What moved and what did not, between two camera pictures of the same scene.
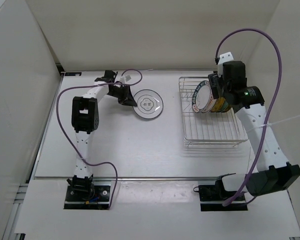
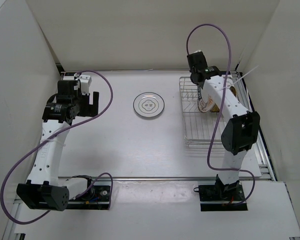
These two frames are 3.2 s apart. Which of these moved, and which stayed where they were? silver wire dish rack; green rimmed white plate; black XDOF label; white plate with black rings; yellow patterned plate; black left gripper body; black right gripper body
Moved: black left gripper body; white plate with black rings; black right gripper body; green rimmed white plate
Stayed: silver wire dish rack; yellow patterned plate; black XDOF label
